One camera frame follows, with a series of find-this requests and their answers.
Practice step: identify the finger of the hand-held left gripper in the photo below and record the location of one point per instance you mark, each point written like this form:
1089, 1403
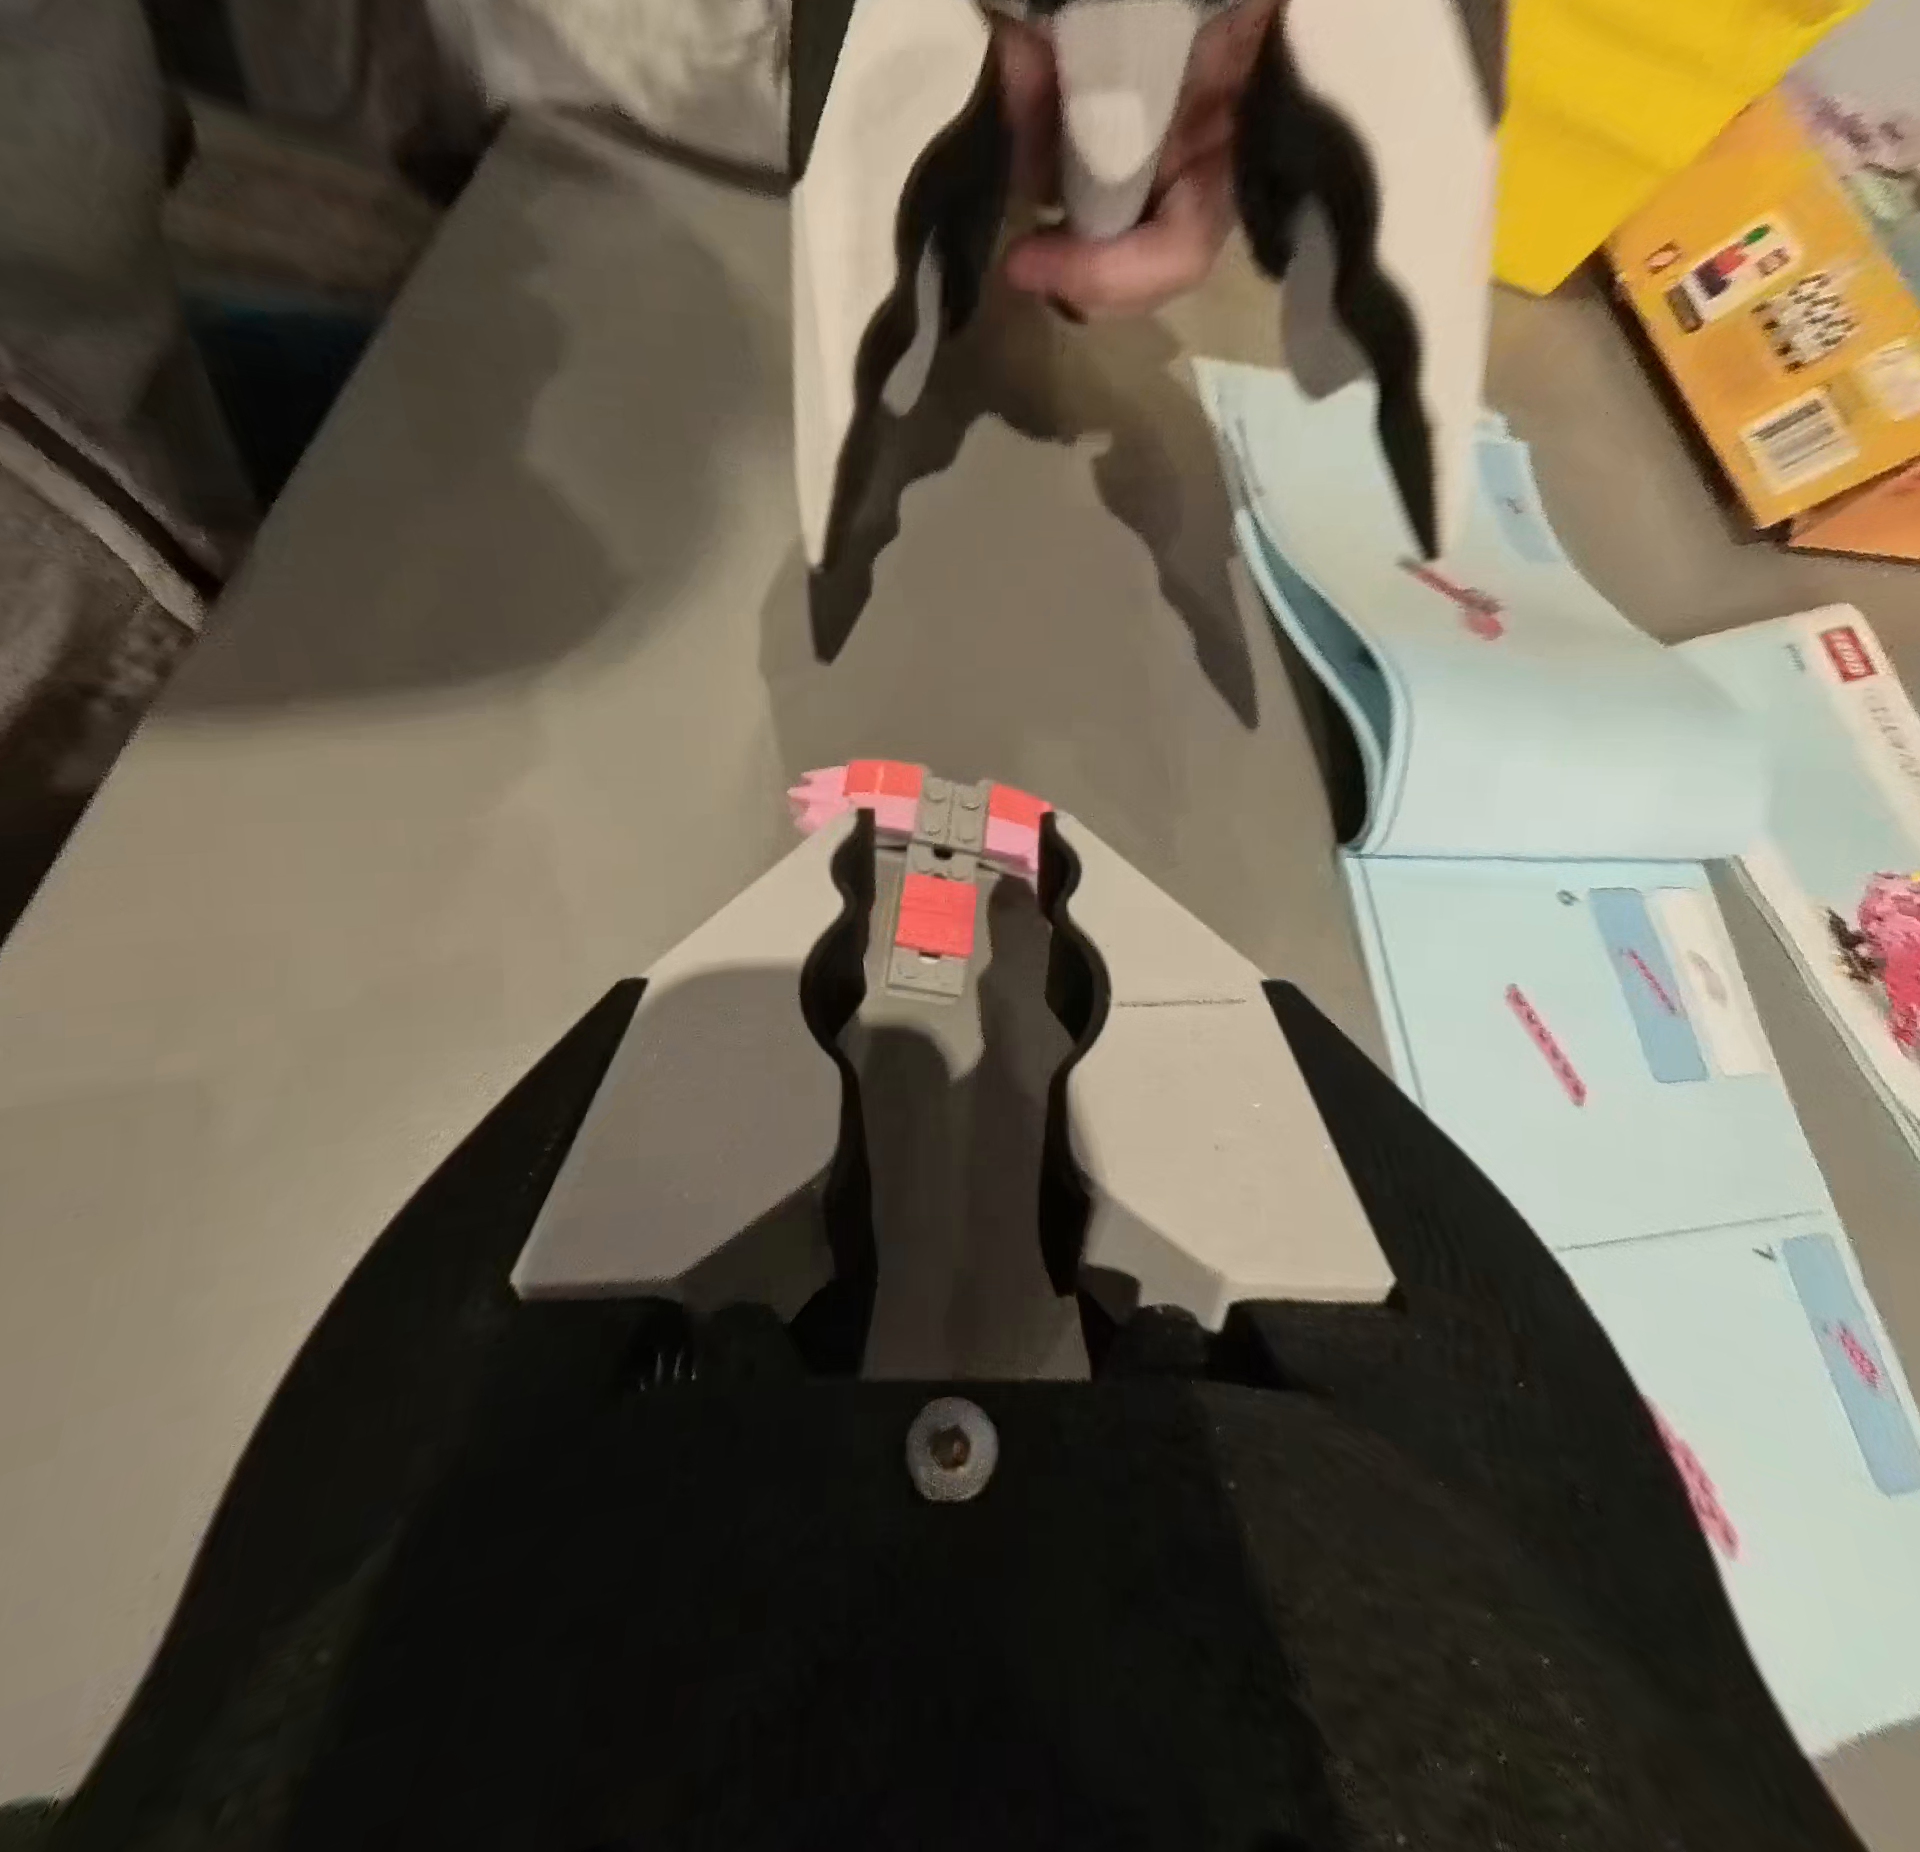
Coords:
1424, 203
871, 156

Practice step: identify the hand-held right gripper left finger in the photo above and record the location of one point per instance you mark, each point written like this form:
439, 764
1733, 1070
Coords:
674, 1163

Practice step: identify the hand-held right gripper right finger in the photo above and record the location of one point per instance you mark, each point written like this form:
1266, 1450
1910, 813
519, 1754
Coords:
1230, 1163

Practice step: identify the yellow plastic bin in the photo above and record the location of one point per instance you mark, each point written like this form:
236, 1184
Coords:
1634, 82

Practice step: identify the pink red brick model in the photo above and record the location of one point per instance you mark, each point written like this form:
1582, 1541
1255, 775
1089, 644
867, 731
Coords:
938, 915

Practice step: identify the grey desk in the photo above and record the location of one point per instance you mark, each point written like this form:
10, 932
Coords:
451, 833

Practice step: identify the person's left hand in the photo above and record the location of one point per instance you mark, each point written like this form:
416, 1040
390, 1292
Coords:
1118, 280

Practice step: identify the yellow toy box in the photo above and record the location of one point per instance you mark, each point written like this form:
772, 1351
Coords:
1771, 323

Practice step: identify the open light blue instruction booklet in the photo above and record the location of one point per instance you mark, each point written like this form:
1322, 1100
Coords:
1501, 713

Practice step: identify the closed instruction booklet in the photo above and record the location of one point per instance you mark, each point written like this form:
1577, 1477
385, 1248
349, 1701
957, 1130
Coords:
1845, 772

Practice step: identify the person's grey clothing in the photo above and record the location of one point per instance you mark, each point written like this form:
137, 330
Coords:
91, 156

